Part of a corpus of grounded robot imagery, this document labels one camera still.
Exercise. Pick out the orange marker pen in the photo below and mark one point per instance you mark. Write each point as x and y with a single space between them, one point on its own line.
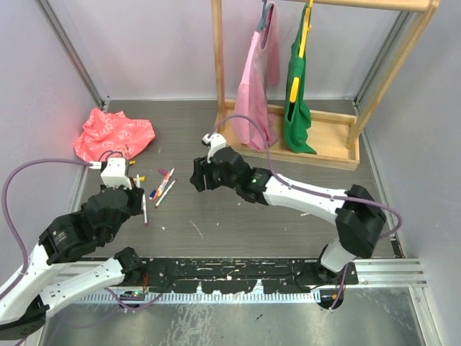
164 182

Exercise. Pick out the yellow pen cap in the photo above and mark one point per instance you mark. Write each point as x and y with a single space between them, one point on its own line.
141 178

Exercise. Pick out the grey clothes hanger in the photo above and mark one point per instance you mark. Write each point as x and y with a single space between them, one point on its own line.
266 12

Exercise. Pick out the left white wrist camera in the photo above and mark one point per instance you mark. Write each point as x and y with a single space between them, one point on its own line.
115 173

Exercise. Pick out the white cable duct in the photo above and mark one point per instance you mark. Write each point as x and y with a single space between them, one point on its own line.
256 296

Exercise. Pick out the yellow clothes hanger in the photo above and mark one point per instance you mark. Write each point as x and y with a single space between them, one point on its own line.
298 59

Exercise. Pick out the red patterned cloth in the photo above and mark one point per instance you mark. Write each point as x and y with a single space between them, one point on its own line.
105 133

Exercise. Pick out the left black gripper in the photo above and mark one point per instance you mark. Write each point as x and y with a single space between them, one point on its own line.
137 197

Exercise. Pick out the wooden clothes rack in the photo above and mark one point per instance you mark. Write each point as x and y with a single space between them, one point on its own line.
335 136

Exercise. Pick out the green shirt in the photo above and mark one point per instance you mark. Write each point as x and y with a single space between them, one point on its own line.
297 117

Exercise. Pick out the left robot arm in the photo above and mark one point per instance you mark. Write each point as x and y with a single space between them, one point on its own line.
36 298

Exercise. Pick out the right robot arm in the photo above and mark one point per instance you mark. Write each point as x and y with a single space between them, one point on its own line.
358 218

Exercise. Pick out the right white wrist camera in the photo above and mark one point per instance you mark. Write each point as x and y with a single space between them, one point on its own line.
214 142

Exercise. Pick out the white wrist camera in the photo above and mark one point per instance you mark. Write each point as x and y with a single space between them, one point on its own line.
115 173
214 142

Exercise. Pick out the purple capped white pen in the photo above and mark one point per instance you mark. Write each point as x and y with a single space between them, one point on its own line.
144 209

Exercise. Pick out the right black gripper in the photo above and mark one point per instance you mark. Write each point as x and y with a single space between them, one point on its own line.
202 167

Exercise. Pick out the pink shirt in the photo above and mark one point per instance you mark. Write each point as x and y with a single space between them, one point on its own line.
253 126

